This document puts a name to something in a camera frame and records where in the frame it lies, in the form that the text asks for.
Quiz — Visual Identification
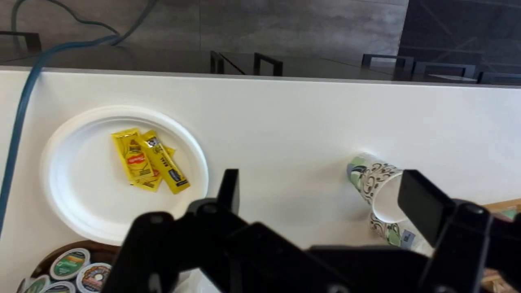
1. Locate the coffee pod carousel rack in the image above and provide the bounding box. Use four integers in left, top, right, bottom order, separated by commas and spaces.
15, 240, 123, 293

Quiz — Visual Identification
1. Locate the white paper plate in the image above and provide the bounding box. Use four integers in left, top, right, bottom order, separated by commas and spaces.
38, 104, 211, 248

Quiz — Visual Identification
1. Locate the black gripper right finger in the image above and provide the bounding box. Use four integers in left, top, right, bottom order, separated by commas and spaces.
398, 170, 521, 293

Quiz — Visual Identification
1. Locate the wooden condiment organizer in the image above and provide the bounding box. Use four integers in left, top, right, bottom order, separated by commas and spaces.
484, 197, 521, 218

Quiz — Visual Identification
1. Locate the red label coffee pod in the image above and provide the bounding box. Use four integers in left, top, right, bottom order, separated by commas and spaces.
76, 261, 115, 293

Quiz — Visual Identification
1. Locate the green label coffee pod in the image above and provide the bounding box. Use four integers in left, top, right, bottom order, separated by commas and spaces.
49, 248, 92, 282

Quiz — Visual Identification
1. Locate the yellow mustard sachet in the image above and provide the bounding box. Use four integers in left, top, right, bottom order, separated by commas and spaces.
111, 127, 165, 189
129, 145, 180, 194

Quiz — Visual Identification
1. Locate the teal cable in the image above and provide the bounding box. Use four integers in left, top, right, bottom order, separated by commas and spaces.
0, 0, 160, 235

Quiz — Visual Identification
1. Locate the black drawer handle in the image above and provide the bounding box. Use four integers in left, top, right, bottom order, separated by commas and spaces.
360, 52, 416, 82
413, 61, 486, 85

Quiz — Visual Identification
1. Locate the black cabinet door handle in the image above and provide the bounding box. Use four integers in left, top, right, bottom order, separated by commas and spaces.
253, 52, 286, 78
211, 49, 247, 77

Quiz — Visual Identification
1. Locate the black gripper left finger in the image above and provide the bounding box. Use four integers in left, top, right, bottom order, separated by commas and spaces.
103, 168, 349, 293

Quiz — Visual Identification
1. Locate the patterned paper cup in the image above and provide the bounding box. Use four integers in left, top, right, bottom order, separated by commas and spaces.
347, 153, 421, 251

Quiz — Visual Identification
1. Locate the narrow yellow sachet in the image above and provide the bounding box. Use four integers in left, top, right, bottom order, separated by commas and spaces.
137, 129, 193, 196

